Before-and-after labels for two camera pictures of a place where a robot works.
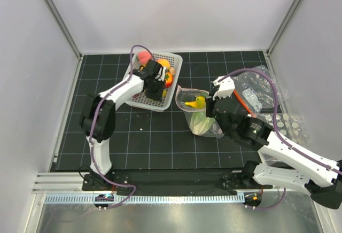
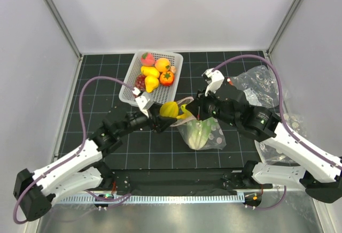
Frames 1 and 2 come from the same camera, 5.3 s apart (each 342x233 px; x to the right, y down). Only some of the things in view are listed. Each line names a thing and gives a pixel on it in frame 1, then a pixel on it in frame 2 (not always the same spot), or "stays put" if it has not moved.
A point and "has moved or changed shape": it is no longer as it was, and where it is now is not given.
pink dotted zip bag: [193, 102] has moved or changed shape
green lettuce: [200, 124] has moved or changed shape
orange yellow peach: [164, 62] stays put
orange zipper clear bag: [256, 91] stays put
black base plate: [173, 183] stays put
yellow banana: [199, 103] has moved or changed shape
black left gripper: [157, 96] → [161, 123]
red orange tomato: [169, 79] stays put
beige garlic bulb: [172, 70] stays put
